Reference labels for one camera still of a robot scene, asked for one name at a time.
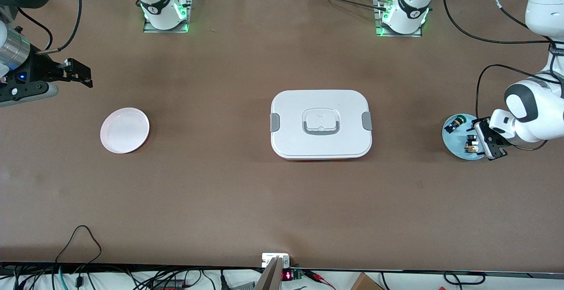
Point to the brown cardboard box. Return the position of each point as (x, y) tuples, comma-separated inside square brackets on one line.
[(363, 283)]

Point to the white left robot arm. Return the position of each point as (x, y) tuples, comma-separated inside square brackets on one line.
[(535, 118)]

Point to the white lunch box grey latches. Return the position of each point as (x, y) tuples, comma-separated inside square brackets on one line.
[(321, 142)]

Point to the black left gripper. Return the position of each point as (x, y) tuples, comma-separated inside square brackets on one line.
[(479, 128)]

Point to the red black clip leads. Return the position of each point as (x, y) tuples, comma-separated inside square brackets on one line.
[(315, 276)]

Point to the grey aluminium post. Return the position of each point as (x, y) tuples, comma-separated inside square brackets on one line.
[(271, 276)]

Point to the white mounting bracket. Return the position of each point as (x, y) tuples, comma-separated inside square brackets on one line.
[(266, 259)]

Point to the pink round plate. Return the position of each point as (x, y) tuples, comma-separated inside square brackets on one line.
[(124, 130)]

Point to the light blue round plate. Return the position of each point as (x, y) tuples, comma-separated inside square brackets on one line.
[(454, 142)]

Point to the green push button switch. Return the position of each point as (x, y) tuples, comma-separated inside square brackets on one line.
[(456, 124)]

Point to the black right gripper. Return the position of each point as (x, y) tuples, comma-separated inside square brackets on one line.
[(38, 67)]

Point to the red digit display board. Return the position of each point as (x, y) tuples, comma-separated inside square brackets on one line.
[(286, 276)]

